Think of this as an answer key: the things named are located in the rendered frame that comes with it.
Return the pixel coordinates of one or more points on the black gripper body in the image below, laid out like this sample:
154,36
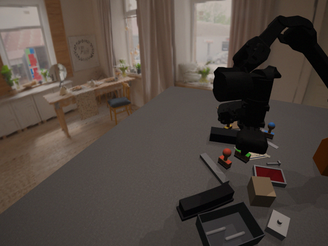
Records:
247,139

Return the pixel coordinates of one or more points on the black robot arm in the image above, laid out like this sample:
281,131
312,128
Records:
237,83

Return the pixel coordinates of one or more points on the wooden rubber stamp with blue handle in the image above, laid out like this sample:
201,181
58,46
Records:
269,134

